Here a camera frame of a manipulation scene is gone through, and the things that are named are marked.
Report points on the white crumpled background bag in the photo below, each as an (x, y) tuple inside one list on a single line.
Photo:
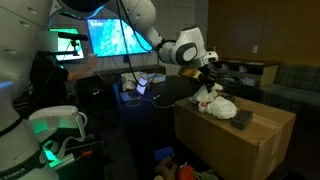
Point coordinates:
[(130, 80)]

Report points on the bystander forearm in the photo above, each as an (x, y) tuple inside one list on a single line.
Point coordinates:
[(78, 74)]

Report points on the blue cloth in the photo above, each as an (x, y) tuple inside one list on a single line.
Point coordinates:
[(164, 154)]

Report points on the yellow wrist mount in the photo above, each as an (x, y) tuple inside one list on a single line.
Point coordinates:
[(188, 72)]

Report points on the small lit wall screen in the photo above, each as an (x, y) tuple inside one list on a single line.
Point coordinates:
[(65, 48)]

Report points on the white wall outlet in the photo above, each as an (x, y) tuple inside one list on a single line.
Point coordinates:
[(255, 49)]

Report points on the black camera tripod head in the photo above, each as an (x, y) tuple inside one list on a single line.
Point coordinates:
[(74, 47)]

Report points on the dark grey foam block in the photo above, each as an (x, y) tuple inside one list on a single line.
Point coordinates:
[(241, 119)]

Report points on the dark red floor object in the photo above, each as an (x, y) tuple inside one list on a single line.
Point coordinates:
[(165, 170)]

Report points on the pale plastic container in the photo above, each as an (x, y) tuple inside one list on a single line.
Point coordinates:
[(157, 78)]

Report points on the large cyan lit screen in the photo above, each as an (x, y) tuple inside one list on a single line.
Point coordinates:
[(106, 40)]

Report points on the bystander dark clothed body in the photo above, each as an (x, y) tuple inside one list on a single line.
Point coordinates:
[(46, 83)]

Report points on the black stereo camera bar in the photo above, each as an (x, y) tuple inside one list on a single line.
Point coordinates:
[(72, 36)]

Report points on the small cardboard box background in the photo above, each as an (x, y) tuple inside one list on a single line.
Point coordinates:
[(268, 75)]

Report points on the silver open laptop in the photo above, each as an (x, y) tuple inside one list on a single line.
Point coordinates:
[(141, 87)]

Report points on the green plaid sofa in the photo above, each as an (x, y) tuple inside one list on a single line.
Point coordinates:
[(293, 86)]

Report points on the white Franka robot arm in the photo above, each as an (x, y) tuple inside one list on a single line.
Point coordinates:
[(20, 66)]

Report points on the brown cardboard box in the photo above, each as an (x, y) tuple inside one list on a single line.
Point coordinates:
[(233, 156)]

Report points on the bystander hand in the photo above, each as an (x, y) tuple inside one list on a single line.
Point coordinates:
[(92, 60)]

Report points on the red plush toy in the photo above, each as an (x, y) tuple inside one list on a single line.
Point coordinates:
[(186, 173)]

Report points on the white cloth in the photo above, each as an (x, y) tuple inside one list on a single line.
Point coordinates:
[(221, 107)]

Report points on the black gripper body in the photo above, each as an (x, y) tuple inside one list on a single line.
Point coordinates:
[(206, 73)]

